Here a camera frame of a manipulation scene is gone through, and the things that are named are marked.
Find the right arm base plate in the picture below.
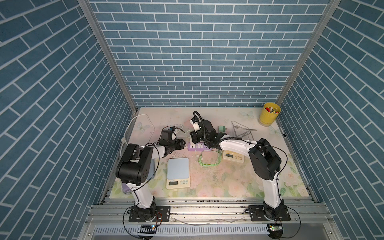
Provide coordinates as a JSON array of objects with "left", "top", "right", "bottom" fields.
[{"left": 244, "top": 205, "right": 291, "bottom": 222}]

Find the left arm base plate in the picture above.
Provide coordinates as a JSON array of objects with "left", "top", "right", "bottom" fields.
[{"left": 129, "top": 206, "right": 171, "bottom": 223}]

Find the green charging cable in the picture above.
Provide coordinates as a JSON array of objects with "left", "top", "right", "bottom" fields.
[{"left": 196, "top": 149, "right": 224, "bottom": 168}]

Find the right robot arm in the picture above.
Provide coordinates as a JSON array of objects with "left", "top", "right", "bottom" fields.
[{"left": 190, "top": 111, "right": 286, "bottom": 221}]

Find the yellow pen cup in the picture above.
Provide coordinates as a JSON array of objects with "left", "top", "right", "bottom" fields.
[{"left": 259, "top": 103, "right": 282, "bottom": 126}]

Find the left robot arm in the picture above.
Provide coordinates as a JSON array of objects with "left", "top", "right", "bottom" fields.
[{"left": 116, "top": 126, "right": 186, "bottom": 222}]

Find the purple power strip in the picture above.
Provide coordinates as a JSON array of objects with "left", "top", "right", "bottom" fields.
[{"left": 188, "top": 142, "right": 212, "bottom": 152}]

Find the yellow electronic scale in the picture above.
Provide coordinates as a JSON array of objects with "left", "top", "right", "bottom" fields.
[{"left": 223, "top": 151, "right": 245, "bottom": 164}]

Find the grey blue case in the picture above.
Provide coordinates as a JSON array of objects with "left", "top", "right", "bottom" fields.
[{"left": 148, "top": 162, "right": 156, "bottom": 181}]

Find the aluminium rail frame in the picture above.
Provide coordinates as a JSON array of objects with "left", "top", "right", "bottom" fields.
[{"left": 79, "top": 197, "right": 342, "bottom": 240}]

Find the white power strip cable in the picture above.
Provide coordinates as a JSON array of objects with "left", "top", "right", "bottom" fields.
[{"left": 119, "top": 113, "right": 187, "bottom": 158}]

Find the purple case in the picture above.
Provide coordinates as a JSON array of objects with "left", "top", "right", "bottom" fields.
[{"left": 121, "top": 183, "right": 131, "bottom": 194}]

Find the green charger adapter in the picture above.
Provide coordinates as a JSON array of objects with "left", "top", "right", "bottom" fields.
[{"left": 218, "top": 126, "right": 227, "bottom": 133}]

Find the blue electronic scale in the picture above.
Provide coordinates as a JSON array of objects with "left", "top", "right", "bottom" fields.
[{"left": 166, "top": 158, "right": 191, "bottom": 190}]

